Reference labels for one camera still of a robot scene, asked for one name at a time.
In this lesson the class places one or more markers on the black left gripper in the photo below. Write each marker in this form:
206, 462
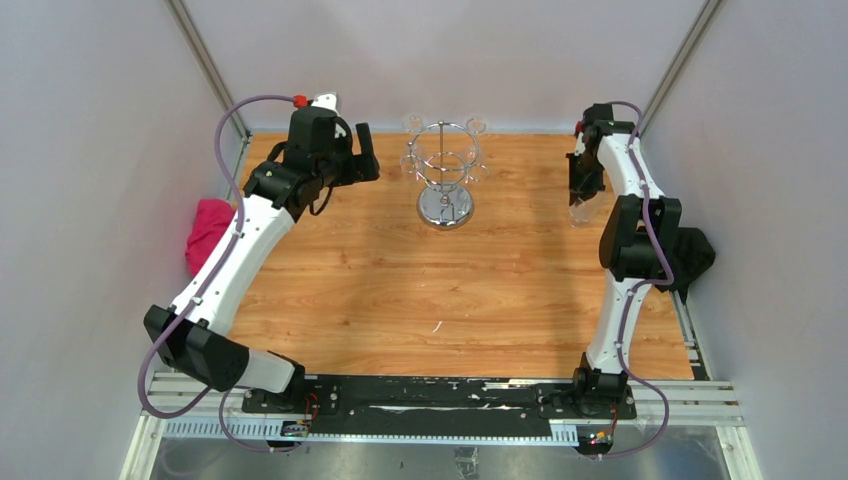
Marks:
360, 167

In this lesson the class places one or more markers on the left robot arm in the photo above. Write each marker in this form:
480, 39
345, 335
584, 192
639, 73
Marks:
321, 153

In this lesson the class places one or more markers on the pink cloth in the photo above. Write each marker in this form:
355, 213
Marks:
212, 218

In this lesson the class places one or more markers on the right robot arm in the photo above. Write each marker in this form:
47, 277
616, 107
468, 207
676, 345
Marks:
633, 248

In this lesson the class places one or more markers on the chrome wine glass rack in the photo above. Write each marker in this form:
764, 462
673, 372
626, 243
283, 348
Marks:
445, 202

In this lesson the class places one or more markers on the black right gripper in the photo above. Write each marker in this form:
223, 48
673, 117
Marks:
582, 190

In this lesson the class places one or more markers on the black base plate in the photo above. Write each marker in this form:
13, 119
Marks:
437, 406

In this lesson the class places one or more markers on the black cloth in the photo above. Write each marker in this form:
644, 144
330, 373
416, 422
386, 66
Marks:
692, 256

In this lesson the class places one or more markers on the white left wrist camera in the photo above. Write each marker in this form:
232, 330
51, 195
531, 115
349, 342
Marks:
330, 101

